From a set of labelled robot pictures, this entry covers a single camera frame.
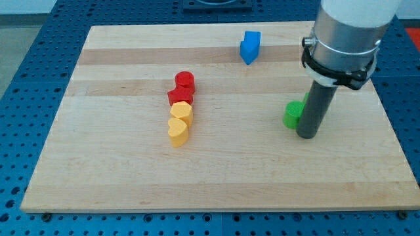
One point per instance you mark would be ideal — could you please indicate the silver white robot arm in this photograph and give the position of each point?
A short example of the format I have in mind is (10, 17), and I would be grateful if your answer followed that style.
(342, 47)

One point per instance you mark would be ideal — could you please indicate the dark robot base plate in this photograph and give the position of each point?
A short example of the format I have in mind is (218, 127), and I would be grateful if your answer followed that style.
(196, 5)

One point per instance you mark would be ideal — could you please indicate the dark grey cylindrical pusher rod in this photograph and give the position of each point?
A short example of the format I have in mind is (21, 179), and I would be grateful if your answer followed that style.
(315, 108)

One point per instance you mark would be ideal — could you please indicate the red star block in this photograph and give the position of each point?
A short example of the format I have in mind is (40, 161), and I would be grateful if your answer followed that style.
(181, 94)

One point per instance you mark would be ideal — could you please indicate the blue arrow block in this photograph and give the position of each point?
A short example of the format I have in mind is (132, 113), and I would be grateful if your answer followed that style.
(249, 47)

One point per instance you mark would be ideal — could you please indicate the wooden board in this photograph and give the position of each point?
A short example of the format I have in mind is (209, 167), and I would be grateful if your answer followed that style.
(108, 149)

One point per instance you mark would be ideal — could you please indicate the red cylinder block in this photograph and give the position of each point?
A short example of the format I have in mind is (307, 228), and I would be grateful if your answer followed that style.
(185, 79)

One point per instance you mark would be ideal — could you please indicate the green block behind rod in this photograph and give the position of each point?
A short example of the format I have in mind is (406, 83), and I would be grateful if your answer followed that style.
(305, 97)

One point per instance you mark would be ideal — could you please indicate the yellow heart block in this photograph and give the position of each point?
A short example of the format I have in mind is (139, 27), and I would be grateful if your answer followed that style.
(178, 132)

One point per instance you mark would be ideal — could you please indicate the yellow pentagon block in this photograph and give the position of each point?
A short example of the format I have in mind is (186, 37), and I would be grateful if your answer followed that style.
(183, 111)

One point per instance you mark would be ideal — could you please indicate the green cylinder block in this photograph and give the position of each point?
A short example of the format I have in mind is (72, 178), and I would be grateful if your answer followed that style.
(292, 114)

